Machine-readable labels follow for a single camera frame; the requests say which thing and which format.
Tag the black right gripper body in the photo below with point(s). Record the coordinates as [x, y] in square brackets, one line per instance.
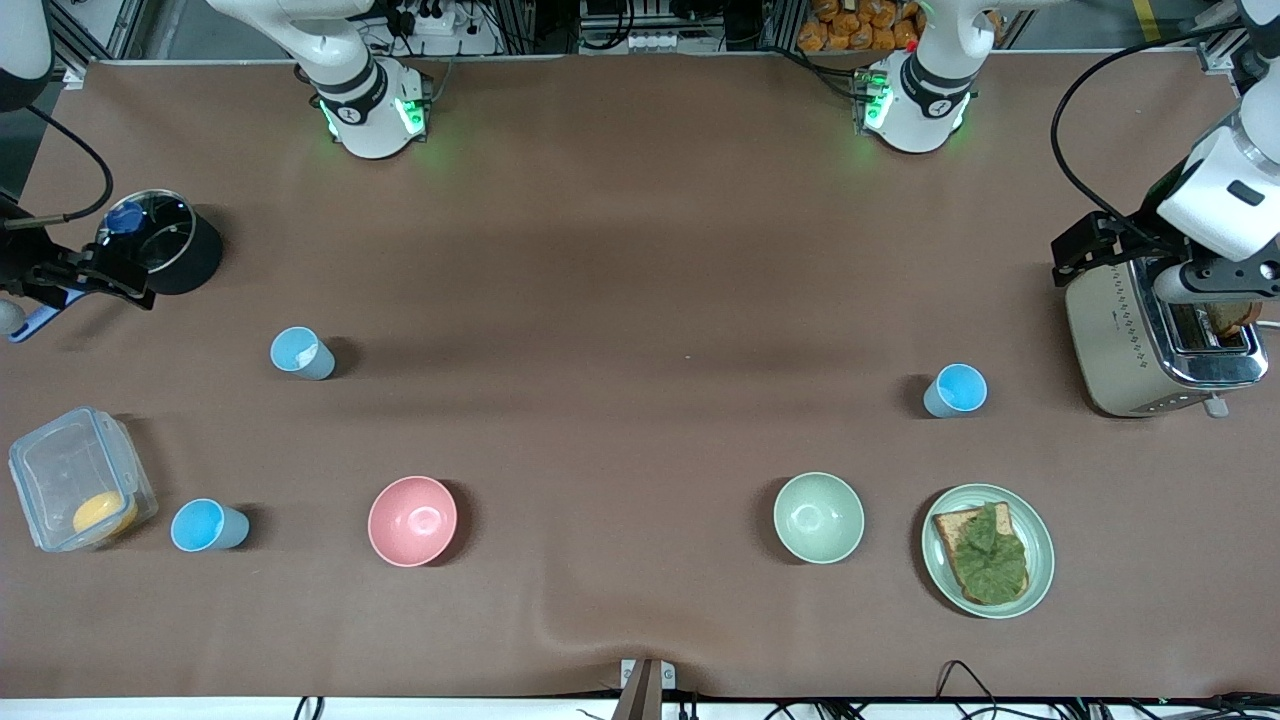
[18, 262]

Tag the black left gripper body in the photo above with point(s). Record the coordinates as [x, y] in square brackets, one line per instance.
[1141, 233]

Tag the blue plastic cup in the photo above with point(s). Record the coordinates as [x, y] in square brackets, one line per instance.
[956, 392]
[205, 527]
[300, 358]

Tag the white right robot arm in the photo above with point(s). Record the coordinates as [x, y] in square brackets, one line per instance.
[365, 110]

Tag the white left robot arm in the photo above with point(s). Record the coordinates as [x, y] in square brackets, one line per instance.
[925, 100]

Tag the glass lid with blue knob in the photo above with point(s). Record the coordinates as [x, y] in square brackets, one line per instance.
[160, 235]

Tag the beige and chrome toaster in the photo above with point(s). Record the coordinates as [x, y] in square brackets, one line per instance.
[1110, 345]

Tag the toast slice in toaster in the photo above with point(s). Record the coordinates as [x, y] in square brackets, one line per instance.
[1232, 318]

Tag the clear plastic food container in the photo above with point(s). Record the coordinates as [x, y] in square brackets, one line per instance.
[60, 470]

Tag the orange round food piece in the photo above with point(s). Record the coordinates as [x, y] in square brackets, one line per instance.
[104, 514]

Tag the pale green plate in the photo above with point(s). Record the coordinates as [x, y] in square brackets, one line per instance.
[1040, 545]

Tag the toast slice under lettuce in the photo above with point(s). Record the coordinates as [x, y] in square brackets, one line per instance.
[950, 528]

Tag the green lettuce leaf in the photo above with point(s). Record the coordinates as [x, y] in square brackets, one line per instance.
[990, 555]

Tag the bag of orange buns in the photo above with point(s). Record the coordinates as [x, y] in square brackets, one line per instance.
[860, 25]

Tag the pale green bowl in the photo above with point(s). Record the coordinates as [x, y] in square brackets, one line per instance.
[818, 517]

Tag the pink bowl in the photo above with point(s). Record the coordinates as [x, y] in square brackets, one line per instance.
[412, 520]

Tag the white power strip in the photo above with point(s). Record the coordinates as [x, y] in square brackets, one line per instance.
[430, 20]

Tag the brown table cover mat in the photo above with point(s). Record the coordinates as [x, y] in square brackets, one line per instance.
[640, 250]

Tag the white connector block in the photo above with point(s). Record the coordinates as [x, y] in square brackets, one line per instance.
[660, 42]

